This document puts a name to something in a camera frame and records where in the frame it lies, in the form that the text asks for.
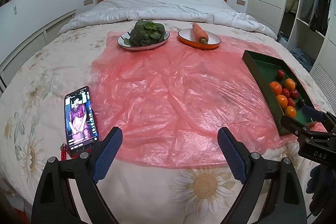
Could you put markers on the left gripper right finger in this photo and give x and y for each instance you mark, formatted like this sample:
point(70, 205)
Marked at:
point(284, 202)

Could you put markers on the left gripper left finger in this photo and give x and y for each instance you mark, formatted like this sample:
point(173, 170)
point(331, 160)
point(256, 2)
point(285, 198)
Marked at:
point(54, 201)

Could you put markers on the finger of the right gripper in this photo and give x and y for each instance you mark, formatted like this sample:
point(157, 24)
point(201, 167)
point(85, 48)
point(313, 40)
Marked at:
point(298, 128)
point(326, 118)

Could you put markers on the orange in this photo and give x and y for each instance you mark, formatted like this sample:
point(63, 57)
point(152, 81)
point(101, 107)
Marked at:
point(290, 111)
point(275, 87)
point(282, 101)
point(289, 84)

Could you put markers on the dark purple plum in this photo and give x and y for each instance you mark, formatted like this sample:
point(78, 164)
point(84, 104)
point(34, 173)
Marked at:
point(301, 102)

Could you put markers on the dull red apple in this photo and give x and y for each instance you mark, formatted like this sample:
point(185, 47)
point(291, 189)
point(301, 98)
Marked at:
point(291, 102)
point(285, 92)

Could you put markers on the bright red apple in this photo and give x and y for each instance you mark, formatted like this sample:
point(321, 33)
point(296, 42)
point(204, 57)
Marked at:
point(293, 94)

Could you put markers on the small red apple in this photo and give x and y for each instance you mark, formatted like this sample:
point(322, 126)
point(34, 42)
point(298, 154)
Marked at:
point(280, 74)

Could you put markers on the blue white gloved hand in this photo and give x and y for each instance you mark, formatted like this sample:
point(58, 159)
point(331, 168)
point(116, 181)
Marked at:
point(322, 185)

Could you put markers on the green rectangular tray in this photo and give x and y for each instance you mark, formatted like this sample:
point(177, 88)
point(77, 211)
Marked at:
point(270, 74)

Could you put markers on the smartphone with red case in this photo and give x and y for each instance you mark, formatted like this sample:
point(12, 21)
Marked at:
point(80, 124)

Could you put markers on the blue folded towel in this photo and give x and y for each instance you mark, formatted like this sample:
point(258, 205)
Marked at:
point(303, 58)

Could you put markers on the floral bed sheet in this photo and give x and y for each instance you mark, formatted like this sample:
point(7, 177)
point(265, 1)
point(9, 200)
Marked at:
point(32, 130)

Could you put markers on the pink plastic sheet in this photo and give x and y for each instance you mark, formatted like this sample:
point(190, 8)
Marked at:
point(170, 102)

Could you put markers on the white wardrobe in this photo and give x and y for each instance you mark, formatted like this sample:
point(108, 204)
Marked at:
point(308, 25)

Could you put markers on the white radiator cover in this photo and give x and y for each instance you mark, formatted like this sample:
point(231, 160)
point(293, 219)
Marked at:
point(33, 44)

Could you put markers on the carrot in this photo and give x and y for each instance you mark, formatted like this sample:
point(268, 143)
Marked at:
point(199, 34)

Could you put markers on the white oval plate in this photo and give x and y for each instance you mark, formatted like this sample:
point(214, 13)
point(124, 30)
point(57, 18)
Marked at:
point(129, 41)

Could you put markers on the green leafy vegetable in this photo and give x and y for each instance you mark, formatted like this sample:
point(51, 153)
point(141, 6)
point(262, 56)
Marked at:
point(145, 29)

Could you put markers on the white duvet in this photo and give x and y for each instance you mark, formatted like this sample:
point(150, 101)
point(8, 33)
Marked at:
point(203, 11)

